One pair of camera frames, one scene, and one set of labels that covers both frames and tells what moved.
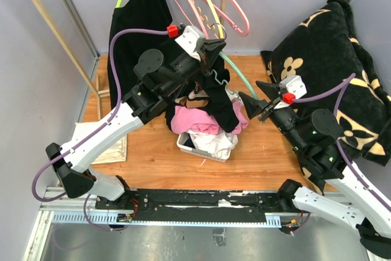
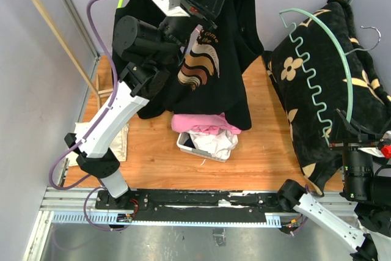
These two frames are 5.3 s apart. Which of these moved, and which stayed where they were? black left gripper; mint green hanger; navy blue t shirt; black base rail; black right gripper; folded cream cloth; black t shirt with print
Moved: black t shirt with print; black left gripper; mint green hanger; black right gripper
Stayed: black base rail; navy blue t shirt; folded cream cloth
